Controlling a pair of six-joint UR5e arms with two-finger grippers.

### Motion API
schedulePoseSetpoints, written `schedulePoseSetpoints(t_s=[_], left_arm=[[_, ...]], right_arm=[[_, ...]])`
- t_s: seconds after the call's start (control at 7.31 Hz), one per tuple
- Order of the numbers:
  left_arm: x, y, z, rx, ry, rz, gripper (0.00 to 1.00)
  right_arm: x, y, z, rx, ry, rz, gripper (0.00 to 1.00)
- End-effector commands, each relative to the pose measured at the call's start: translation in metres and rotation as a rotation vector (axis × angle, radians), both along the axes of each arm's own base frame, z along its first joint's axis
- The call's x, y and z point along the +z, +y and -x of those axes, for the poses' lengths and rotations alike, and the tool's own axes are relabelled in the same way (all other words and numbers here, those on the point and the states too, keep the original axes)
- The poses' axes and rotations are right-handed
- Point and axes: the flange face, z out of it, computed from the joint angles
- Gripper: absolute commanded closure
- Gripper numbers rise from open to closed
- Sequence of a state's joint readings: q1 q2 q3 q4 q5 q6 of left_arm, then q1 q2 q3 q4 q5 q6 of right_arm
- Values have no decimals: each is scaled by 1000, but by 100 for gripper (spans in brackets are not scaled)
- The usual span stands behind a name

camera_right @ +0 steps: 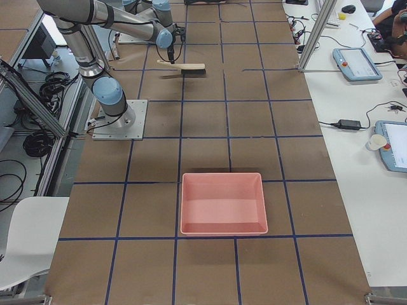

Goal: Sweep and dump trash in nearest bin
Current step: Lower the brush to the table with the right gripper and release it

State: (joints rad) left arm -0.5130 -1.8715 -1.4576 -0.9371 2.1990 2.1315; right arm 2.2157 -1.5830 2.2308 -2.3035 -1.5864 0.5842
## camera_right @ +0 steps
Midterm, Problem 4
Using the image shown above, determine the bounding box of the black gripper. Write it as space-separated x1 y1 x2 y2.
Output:
173 25 186 41
167 43 175 62

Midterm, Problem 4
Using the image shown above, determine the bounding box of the white handled brush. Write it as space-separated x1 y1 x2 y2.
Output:
156 60 206 76

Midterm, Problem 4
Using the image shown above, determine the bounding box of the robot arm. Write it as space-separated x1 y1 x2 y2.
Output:
122 1 186 48
38 1 174 126

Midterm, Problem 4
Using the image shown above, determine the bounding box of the pink plastic bin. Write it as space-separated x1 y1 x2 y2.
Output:
180 173 268 237

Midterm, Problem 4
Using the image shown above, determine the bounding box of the upper teach pendant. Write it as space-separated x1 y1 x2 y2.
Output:
332 48 382 82

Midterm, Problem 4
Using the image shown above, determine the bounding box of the teach pendant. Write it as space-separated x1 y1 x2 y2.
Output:
375 120 406 173
332 48 382 82

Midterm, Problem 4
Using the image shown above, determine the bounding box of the black power adapter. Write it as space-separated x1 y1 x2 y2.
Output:
337 119 362 130

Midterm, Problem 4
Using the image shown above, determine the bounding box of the person at desk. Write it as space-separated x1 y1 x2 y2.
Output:
373 0 406 60

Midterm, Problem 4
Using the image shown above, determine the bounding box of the white chair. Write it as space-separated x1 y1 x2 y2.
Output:
1 196 69 290

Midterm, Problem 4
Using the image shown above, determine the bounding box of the paper cup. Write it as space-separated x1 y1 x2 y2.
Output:
365 134 387 151

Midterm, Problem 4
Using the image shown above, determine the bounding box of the lower teach pendant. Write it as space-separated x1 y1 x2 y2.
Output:
375 120 406 173

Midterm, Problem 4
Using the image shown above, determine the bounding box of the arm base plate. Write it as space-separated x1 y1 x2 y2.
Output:
91 100 148 140

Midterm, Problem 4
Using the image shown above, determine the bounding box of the aluminium frame post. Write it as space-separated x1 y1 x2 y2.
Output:
298 0 336 72

